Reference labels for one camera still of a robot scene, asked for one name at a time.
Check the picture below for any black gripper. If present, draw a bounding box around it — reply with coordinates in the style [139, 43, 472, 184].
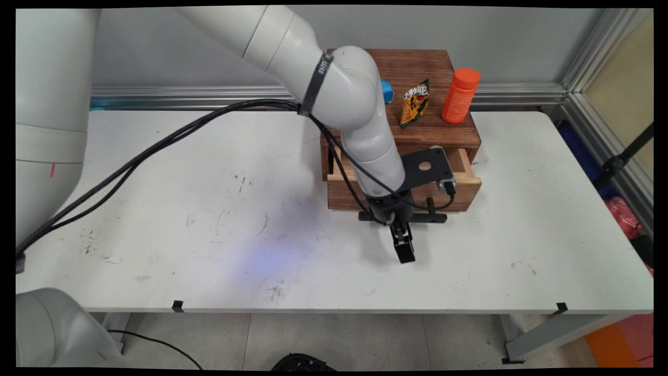
[365, 189, 416, 264]

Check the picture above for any light wooden drawer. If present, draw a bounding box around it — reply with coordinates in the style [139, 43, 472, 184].
[326, 146, 482, 213]

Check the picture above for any yellow green snack bag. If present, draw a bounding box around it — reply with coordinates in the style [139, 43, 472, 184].
[399, 78, 431, 130]

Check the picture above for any black round floor object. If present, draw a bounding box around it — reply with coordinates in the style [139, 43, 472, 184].
[271, 353, 338, 372]

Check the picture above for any orange plastic bottle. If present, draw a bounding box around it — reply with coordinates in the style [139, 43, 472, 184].
[442, 68, 482, 125]

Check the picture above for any brown wooden drawer cabinet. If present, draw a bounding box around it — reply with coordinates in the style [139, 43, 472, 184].
[320, 49, 482, 182]

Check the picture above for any grey table leg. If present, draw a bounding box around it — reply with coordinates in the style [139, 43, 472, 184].
[500, 313, 636, 365]
[101, 312, 132, 357]

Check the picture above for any blue bin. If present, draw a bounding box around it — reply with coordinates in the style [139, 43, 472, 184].
[557, 121, 609, 200]

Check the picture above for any red plastic bag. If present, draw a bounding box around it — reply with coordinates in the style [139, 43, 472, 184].
[605, 196, 654, 275]

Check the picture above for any black tripod stand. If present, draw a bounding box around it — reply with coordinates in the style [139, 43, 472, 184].
[592, 122, 654, 190]

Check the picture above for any orange box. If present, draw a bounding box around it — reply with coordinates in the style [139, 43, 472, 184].
[584, 313, 654, 369]

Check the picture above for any black drawer handle bar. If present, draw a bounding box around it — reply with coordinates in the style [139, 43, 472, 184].
[358, 197, 448, 225]

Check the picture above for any black wrist camera mount plate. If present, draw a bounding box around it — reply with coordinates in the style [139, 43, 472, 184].
[399, 148, 450, 194]

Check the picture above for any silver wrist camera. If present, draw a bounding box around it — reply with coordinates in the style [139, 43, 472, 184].
[429, 146, 458, 197]

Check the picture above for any black arm strap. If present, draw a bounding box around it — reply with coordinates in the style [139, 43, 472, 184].
[299, 54, 335, 117]

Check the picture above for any corner aluminium frame post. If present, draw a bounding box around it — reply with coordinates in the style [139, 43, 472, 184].
[559, 8, 654, 233]

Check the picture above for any black power cable on floor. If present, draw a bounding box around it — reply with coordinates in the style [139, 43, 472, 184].
[107, 329, 204, 371]

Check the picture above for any black camera cable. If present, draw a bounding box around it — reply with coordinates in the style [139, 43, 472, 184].
[16, 98, 456, 275]

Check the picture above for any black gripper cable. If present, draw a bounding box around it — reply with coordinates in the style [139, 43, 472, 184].
[50, 102, 395, 230]

